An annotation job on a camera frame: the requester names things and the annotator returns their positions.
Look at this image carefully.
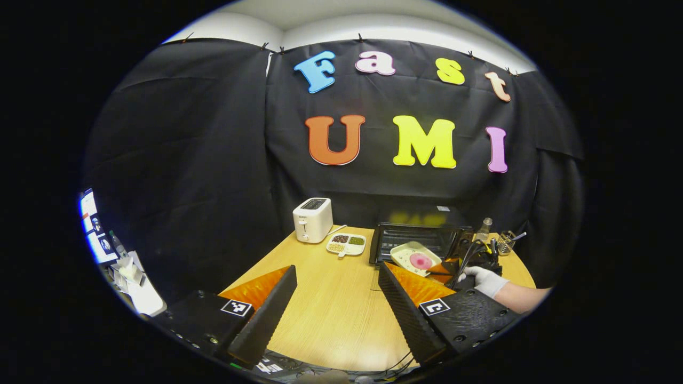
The white toaster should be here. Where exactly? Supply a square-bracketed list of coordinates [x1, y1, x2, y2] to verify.
[292, 198, 333, 244]

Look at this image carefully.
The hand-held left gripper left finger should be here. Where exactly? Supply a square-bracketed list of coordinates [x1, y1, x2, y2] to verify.
[152, 265, 298, 369]

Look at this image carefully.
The computer monitor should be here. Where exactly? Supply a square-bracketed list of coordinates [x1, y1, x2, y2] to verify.
[79, 189, 121, 265]

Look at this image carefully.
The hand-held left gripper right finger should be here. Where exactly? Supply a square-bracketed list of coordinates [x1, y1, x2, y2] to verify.
[378, 261, 526, 366]

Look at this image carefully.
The black electric oven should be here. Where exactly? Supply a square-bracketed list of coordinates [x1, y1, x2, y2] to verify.
[369, 205, 475, 267]

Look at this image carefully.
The white divided plate with beans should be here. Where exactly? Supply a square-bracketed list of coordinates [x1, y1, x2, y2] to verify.
[326, 233, 367, 258]

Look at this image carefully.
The plastic bottle with green cap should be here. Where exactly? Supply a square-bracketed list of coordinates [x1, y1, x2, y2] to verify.
[109, 230, 129, 259]

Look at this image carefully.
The black backdrop cloth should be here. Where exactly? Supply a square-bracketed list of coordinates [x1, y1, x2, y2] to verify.
[83, 37, 585, 305]

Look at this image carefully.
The white rectangular plate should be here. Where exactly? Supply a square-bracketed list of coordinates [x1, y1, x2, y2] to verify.
[390, 241, 442, 277]

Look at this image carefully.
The white cardboard box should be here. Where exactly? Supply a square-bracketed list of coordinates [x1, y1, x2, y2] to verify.
[109, 252, 147, 291]

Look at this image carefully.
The white side table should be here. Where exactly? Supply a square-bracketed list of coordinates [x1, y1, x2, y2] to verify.
[123, 267, 167, 316]

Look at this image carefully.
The metal wire holder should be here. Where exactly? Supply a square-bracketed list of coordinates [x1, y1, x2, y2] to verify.
[496, 230, 517, 257]

